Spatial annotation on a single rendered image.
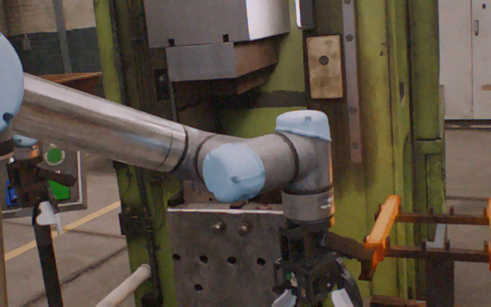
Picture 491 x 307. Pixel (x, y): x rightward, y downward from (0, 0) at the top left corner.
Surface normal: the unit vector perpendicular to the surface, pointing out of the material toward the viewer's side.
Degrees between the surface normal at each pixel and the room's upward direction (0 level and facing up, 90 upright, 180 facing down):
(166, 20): 90
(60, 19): 90
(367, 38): 90
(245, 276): 90
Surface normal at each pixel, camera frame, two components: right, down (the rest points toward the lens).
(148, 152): 0.45, 0.51
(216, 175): -0.78, 0.21
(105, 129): 0.60, 0.19
